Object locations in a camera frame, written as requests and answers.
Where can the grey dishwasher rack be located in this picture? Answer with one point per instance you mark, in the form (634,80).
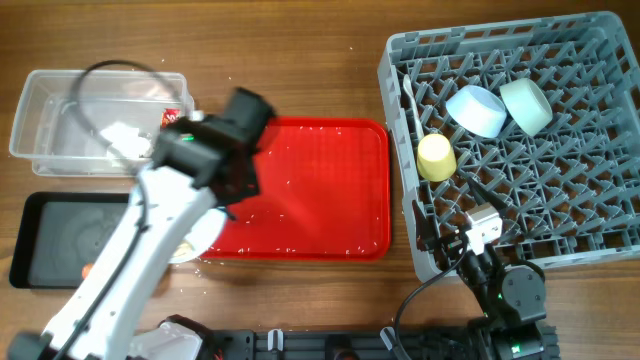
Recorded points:
(572,190)

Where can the orange carrot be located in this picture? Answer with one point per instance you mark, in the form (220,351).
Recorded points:
(86,270)

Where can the red plastic serving tray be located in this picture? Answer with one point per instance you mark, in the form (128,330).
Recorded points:
(324,195)

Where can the red snack wrapper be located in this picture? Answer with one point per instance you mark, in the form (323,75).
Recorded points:
(170,116)

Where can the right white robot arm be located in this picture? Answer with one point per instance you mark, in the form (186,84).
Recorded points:
(511,295)

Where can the green bowl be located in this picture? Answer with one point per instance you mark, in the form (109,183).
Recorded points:
(527,105)

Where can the light blue bowl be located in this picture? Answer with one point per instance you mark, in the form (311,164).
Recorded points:
(477,110)

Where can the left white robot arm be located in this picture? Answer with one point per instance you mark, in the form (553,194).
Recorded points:
(195,167)

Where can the light blue plate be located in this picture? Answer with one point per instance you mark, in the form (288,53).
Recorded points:
(201,237)

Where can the black rectangular tray bin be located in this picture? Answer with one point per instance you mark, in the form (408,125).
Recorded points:
(60,233)

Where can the yellow plastic cup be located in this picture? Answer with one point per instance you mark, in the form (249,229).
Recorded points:
(436,160)

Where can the clear plastic storage bin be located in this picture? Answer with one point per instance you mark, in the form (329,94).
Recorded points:
(59,132)

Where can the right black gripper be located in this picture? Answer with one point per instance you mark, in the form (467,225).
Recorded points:
(451,238)

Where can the white plastic spoon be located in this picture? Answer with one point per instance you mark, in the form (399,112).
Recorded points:
(407,87)

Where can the white tissue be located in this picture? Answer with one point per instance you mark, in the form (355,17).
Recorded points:
(127,142)

